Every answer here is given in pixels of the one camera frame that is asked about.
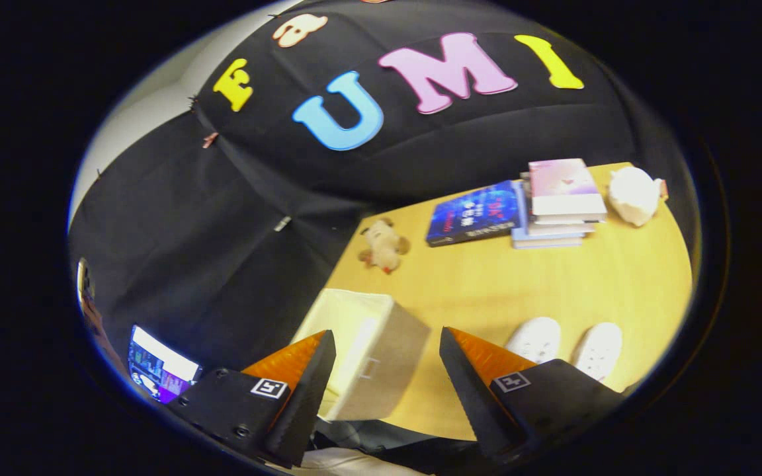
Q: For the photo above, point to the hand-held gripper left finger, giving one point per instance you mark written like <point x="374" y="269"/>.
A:
<point x="305" y="403"/>

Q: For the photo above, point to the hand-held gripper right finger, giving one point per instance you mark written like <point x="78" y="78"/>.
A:
<point x="470" y="403"/>

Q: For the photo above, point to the white canvas shoe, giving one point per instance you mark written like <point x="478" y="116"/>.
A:
<point x="536" y="338"/>
<point x="598" y="350"/>

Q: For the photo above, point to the beige fabric storage box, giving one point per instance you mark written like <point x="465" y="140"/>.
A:
<point x="387" y="357"/>

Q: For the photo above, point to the computer monitor screen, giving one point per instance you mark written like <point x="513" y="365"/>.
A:
<point x="159" y="373"/>

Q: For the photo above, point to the tan plush dog toy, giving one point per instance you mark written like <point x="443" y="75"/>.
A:
<point x="384" y="246"/>

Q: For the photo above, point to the light blue book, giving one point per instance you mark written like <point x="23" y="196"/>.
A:
<point x="546" y="242"/>

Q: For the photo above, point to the silver clip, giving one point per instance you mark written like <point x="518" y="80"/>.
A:
<point x="282" y="223"/>

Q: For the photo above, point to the dark blue book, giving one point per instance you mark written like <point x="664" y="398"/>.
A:
<point x="477" y="213"/>

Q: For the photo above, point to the pink cover book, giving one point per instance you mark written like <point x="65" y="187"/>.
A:
<point x="563" y="185"/>

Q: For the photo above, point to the red clip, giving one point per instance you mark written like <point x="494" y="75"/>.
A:
<point x="210" y="139"/>

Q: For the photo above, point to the black clip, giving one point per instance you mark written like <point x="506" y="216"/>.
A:
<point x="192" y="100"/>

